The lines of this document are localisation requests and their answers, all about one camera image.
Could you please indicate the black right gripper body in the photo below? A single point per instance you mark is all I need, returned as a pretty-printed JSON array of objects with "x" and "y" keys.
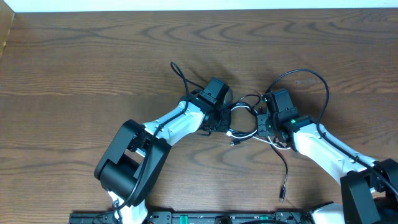
[{"x": 265, "y": 126}]

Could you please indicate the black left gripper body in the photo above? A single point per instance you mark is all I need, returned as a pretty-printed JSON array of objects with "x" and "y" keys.
[{"x": 221, "y": 122}]

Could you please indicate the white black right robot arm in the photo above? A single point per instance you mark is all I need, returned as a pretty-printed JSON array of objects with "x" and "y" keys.
[{"x": 368, "y": 186}]

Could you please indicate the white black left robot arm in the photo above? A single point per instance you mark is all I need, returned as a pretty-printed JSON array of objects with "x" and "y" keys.
[{"x": 132, "y": 163}]

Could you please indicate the brown wooden side panel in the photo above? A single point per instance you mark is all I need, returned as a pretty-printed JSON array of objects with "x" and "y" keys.
[{"x": 6, "y": 22}]

